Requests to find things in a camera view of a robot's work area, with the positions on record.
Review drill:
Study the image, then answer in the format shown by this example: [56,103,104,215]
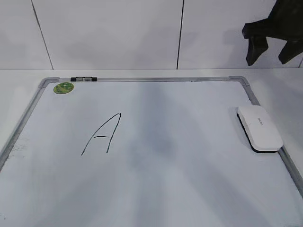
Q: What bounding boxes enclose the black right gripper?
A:
[242,0,303,66]

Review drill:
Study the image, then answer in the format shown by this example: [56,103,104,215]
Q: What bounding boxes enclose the white eraser with black felt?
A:
[237,105,284,153]

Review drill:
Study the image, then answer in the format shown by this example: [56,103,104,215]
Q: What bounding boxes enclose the green round magnet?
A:
[53,82,74,94]

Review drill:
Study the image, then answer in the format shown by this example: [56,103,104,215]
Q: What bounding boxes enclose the white whiteboard with grey frame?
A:
[0,77,303,227]

